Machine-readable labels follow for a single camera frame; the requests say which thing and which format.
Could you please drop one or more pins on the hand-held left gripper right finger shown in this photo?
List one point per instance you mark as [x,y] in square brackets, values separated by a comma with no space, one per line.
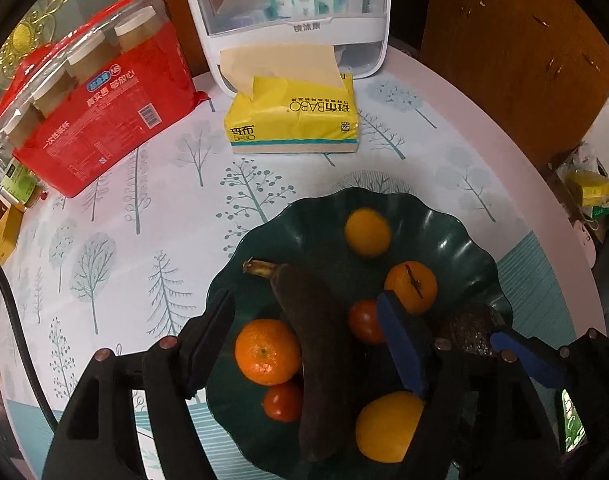
[404,345]

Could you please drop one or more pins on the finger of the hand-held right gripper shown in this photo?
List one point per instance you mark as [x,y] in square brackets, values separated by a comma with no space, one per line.
[529,355]

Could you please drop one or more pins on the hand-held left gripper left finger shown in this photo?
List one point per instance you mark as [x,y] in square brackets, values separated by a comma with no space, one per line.
[204,360]

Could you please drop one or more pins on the small red tomato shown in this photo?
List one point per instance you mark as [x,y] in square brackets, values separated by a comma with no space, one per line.
[364,321]
[283,401]

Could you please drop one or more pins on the orange with stem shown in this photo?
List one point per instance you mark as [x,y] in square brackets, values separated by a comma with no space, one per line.
[411,287]

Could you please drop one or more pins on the dark avocado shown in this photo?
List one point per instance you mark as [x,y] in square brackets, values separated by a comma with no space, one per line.
[464,330]

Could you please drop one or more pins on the large orange mandarin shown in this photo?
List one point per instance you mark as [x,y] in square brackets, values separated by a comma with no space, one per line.
[267,345]

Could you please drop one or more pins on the large yellow orange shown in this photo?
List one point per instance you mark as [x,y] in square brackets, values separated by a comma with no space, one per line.
[387,427]

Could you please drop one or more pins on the brown overripe banana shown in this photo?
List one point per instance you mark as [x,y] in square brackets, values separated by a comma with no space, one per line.
[309,320]

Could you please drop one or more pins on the small orange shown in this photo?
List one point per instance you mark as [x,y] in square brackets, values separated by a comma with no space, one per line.
[368,233]

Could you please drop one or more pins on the dark green scalloped dish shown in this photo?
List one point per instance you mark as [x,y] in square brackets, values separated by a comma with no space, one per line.
[309,230]

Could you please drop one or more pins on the tree-print tablecloth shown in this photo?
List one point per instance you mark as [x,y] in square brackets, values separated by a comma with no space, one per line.
[134,240]

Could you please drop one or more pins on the yellow plastic bag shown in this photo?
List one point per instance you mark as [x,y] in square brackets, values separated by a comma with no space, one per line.
[591,190]

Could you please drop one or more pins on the yellow flat box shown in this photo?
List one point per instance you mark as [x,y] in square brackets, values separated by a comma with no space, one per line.
[4,232]

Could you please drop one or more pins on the yellow tissue pack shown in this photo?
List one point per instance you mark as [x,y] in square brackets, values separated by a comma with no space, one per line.
[294,120]

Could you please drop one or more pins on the green label bottle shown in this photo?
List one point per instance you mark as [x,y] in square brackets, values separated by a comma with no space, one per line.
[17,180]

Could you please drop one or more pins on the red disposable cup package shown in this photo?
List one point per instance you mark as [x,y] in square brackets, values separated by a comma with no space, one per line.
[109,110]

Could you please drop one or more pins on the wooden cabinet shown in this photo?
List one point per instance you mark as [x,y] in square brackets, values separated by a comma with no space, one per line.
[509,50]

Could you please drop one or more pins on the white cosmetics organizer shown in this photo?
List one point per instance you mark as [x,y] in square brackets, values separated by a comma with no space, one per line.
[294,30]

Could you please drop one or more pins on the gold door ornament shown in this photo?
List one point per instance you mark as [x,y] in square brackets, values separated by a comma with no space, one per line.
[22,37]

